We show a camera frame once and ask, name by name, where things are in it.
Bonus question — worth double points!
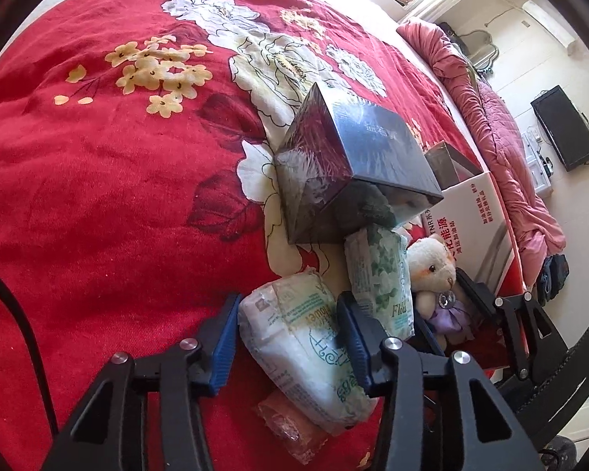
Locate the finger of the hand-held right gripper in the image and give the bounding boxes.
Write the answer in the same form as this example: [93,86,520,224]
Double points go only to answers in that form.
[413,315,448,355]
[454,270,561,380]

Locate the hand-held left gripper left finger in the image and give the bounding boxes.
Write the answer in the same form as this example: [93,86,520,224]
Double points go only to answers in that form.
[39,293,242,471]

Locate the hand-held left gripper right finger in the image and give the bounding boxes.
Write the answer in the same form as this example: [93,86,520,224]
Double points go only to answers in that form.
[337,292,545,471]

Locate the white tissue pack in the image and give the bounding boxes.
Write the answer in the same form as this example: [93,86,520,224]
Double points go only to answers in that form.
[238,266,379,436]

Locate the cream plush bear purple dress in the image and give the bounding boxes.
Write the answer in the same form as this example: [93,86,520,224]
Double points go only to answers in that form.
[406,235,477,350]

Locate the dark clothes pile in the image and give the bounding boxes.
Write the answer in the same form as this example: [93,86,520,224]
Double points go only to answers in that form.
[537,254,570,301]

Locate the green leaf tissue pack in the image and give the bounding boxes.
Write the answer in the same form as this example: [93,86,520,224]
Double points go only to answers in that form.
[344,226,415,340]

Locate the pink towel in plastic wrap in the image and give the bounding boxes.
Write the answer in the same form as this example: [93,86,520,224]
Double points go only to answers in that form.
[256,390,344,465]

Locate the white and red cardboard box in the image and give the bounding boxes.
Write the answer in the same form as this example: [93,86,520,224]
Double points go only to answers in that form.
[424,172,527,296]

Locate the white drawer cabinet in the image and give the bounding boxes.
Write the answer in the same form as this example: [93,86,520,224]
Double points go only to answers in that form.
[523,128,555,195]

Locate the brown box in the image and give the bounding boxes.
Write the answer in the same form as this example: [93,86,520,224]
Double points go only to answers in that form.
[423,141,484,190]

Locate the glossy black box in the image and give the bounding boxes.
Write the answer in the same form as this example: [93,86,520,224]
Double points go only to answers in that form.
[274,82,445,246]

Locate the black television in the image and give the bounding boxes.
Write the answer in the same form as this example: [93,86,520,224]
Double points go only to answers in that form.
[530,86,589,172]

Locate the pink quilt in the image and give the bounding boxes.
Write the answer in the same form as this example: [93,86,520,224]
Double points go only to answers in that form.
[397,18,567,267]

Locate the red floral blanket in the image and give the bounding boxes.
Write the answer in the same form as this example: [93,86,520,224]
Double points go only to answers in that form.
[0,0,526,471]

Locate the ornate vanity mirror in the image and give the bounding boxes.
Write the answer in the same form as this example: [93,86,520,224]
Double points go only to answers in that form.
[464,29,501,78]

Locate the white air conditioner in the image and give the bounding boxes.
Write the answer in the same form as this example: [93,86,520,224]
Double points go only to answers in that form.
[523,1,575,51]

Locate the black cable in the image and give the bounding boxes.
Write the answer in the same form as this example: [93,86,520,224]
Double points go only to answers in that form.
[0,260,60,433]

